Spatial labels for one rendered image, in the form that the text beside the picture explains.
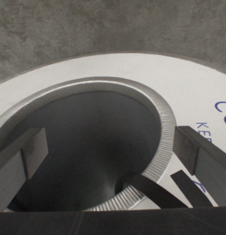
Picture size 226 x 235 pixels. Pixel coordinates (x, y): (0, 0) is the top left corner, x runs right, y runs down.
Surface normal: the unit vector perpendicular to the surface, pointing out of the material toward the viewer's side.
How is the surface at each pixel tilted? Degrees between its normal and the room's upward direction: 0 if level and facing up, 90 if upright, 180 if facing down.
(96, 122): 4
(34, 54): 0
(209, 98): 90
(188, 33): 0
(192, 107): 90
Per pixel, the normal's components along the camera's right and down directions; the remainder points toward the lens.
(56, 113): 0.58, 0.46
